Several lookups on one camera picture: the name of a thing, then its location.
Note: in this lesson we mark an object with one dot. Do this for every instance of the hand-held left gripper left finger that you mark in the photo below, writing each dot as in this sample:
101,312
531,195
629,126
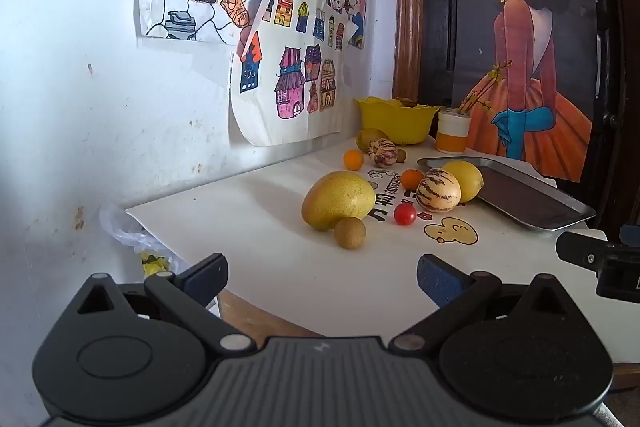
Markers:
205,278

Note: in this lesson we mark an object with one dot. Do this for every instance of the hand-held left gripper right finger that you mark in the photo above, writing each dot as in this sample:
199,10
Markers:
440,281

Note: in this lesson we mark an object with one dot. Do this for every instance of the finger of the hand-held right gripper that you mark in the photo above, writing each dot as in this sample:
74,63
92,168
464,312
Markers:
580,249
630,234

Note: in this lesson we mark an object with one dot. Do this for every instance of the metal tray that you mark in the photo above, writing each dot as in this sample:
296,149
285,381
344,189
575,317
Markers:
525,202

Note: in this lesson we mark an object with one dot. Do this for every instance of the small striped pepino melon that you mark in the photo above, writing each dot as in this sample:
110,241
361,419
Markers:
382,154

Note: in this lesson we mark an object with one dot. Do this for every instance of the small orange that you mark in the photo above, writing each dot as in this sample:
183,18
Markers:
411,179
353,160

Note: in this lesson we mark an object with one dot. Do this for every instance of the yellow wrapper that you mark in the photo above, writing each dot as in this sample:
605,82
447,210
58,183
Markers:
156,264

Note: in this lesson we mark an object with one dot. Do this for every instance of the wooden table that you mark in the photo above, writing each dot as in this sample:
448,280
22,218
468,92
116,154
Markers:
260,322

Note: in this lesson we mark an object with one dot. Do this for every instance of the red cherry tomato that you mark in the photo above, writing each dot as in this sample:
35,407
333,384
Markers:
405,215

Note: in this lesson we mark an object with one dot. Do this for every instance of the white printed table cover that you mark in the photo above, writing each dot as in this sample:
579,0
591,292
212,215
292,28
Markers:
280,267

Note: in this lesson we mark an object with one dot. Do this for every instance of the large striped pepino melon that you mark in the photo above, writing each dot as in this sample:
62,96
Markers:
438,190

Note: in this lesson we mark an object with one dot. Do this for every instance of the clear plastic bag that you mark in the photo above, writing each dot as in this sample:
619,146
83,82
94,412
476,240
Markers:
120,227

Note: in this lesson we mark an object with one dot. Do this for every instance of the brown longan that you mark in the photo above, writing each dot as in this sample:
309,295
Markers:
401,155
350,233

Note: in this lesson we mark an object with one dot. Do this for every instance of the yellow lemon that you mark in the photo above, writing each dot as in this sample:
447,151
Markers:
467,179

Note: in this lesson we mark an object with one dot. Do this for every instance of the yellow green mango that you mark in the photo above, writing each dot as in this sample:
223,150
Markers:
337,199

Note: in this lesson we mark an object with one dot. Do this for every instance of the white and orange cup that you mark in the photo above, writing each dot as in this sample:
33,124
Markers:
452,132

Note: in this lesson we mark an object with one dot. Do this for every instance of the yellow plastic bowl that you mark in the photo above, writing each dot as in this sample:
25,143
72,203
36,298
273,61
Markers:
400,123

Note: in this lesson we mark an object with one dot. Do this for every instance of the coloured houses drawing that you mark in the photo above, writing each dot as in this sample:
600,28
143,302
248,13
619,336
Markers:
265,117

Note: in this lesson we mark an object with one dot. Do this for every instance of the wall poster with orange dress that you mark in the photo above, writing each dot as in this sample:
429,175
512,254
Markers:
525,47

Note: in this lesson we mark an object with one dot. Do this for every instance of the brown wooden frame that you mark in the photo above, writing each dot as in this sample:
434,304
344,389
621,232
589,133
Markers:
407,7

